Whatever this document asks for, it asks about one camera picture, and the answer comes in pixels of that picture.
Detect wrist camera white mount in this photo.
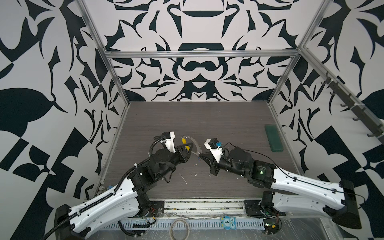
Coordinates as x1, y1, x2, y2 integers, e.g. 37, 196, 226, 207
160, 131, 176, 153
204, 138, 224, 163

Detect white tape roll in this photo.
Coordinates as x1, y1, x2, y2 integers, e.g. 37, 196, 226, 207
169, 218, 191, 240

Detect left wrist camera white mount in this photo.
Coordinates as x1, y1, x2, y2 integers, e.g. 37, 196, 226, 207
160, 131, 176, 153

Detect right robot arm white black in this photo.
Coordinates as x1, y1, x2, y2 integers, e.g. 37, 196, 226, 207
198, 147, 362, 230

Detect blue monster sticker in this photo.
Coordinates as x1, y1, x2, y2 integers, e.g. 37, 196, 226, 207
221, 216, 237, 230

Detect black corrugated cable conduit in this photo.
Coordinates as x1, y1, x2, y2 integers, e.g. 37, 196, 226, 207
149, 134, 167, 157

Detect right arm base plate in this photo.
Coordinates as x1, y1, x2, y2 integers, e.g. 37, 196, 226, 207
244, 200, 270, 218

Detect green rectangular plastic case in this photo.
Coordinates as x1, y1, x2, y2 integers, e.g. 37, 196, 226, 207
265, 125, 284, 153

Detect black wall hook rail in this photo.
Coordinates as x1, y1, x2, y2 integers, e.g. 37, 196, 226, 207
320, 72, 384, 145

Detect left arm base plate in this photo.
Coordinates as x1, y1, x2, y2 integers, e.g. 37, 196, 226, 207
134, 201, 165, 218

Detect metal keyring with keys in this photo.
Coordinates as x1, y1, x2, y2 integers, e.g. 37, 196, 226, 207
183, 135, 202, 156

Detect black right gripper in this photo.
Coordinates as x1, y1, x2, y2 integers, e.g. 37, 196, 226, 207
199, 150, 249, 178

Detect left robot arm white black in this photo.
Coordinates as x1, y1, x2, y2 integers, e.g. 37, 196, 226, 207
41, 143, 194, 240

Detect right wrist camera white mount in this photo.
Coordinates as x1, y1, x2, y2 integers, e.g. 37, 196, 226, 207
204, 138, 224, 163

